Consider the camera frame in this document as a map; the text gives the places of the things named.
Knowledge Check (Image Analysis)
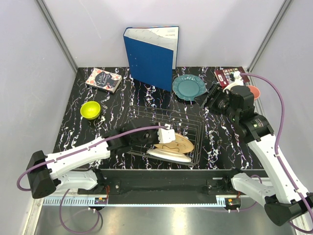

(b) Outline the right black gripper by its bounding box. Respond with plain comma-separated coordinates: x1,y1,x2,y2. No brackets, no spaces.
193,82,239,122

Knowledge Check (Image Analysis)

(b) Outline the teal plate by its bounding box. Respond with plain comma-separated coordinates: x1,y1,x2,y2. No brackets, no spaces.
172,74,207,101

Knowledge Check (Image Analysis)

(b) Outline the white plate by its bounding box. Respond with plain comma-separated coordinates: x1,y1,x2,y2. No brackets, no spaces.
147,148,192,163

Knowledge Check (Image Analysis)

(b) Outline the beige plate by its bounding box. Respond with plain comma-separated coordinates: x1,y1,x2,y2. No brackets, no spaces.
154,133,194,154

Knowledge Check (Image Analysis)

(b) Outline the tall pink cup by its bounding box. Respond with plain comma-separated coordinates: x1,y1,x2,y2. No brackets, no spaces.
247,85,261,101

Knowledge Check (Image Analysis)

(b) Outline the yellow-green bowl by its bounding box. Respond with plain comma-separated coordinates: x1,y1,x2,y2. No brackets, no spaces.
80,101,101,120

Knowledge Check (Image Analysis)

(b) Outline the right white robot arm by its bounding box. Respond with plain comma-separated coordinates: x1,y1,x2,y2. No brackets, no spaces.
195,84,313,226

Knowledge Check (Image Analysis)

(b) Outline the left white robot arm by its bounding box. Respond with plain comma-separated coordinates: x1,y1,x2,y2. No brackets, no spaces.
17,126,163,199

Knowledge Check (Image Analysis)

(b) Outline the dark red card box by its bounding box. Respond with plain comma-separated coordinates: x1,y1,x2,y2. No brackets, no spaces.
214,67,250,88

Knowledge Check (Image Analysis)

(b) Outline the blue binder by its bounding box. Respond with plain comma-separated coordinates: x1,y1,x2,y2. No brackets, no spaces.
123,25,179,92

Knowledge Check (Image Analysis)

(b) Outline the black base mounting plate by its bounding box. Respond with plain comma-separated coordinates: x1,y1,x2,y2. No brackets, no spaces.
77,168,271,195

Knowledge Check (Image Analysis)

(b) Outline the floral cover book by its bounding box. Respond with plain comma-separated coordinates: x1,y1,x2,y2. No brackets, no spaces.
85,68,122,93

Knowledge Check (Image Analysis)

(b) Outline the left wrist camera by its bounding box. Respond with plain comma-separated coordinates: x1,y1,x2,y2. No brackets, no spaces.
157,124,176,144

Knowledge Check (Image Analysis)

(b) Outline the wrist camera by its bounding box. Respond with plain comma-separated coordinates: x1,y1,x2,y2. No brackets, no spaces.
223,71,244,93
157,124,176,144

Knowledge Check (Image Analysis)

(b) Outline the wire dish rack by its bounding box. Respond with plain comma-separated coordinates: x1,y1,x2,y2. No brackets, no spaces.
122,105,204,166

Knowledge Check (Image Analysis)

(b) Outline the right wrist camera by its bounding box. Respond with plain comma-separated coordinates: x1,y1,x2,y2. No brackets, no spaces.
223,71,244,93

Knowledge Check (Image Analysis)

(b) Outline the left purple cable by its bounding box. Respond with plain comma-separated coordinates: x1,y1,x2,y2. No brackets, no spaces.
16,123,171,232

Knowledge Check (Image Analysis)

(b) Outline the purple cable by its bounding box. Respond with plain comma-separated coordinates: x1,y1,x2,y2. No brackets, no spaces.
202,72,313,233
16,123,171,232

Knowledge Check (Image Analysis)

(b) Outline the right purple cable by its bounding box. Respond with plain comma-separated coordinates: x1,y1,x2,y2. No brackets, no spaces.
202,72,313,233

